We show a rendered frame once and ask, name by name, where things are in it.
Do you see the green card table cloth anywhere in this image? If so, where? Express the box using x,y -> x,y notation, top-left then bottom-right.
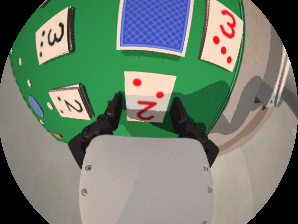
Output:
9,0 -> 239,142

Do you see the blue round coaster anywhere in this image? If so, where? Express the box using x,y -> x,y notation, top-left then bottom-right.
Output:
29,95 -> 44,117

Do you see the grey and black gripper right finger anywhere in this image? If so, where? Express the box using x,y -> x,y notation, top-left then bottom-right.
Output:
170,98 -> 219,168

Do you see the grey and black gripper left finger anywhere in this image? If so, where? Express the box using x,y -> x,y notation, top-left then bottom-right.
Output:
68,93 -> 122,170

